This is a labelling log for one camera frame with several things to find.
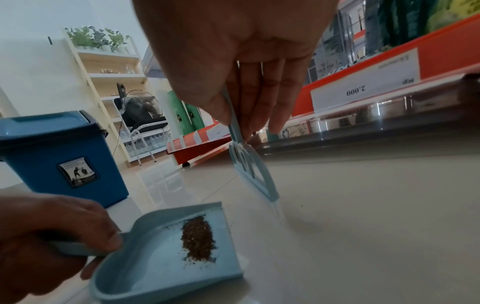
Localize blue lidded trash bin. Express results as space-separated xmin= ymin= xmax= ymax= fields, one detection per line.
xmin=0 ymin=110 xmax=131 ymax=209

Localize orange shelf rail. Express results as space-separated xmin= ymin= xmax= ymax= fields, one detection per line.
xmin=291 ymin=14 xmax=480 ymax=117

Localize black standing fan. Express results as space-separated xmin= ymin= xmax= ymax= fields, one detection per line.
xmin=115 ymin=83 xmax=168 ymax=131

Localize pack of water bottles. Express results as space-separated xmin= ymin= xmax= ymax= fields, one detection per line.
xmin=125 ymin=133 xmax=170 ymax=158

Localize person's right hand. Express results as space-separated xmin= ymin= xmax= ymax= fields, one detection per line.
xmin=131 ymin=0 xmax=340 ymax=141

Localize white metal rack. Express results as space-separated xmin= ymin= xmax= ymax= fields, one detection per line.
xmin=121 ymin=121 xmax=174 ymax=165

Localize clear grey boxes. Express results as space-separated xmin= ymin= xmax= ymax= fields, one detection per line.
xmin=305 ymin=0 xmax=378 ymax=83

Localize orange low shelf base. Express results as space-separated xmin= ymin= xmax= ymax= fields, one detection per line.
xmin=166 ymin=124 xmax=234 ymax=169

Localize large white price label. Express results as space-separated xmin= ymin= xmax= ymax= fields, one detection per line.
xmin=309 ymin=48 xmax=420 ymax=113

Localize yellow green package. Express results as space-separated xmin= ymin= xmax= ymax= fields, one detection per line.
xmin=424 ymin=0 xmax=480 ymax=34

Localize green tall box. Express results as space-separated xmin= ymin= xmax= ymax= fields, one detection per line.
xmin=166 ymin=90 xmax=189 ymax=140
xmin=186 ymin=104 xmax=206 ymax=132

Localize green potted plants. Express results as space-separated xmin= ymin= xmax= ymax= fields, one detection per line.
xmin=64 ymin=26 xmax=131 ymax=54

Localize light blue hand brush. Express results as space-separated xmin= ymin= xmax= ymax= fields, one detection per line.
xmin=220 ymin=87 xmax=288 ymax=222

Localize brown dirt pile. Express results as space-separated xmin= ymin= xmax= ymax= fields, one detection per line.
xmin=181 ymin=215 xmax=218 ymax=264

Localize dark shelf board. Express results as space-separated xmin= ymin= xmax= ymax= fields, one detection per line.
xmin=258 ymin=74 xmax=480 ymax=156

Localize dark green packages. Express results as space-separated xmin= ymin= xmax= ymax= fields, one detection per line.
xmin=369 ymin=0 xmax=428 ymax=48

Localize white ladder shelf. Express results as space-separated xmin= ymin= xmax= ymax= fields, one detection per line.
xmin=63 ymin=27 xmax=160 ymax=165

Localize row of shiny tins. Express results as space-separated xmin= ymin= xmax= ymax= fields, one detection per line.
xmin=279 ymin=96 xmax=417 ymax=140

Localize light blue dustpan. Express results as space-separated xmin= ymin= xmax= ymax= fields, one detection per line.
xmin=46 ymin=202 xmax=245 ymax=304

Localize person's left hand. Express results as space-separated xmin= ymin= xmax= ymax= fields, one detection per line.
xmin=0 ymin=188 xmax=123 ymax=304

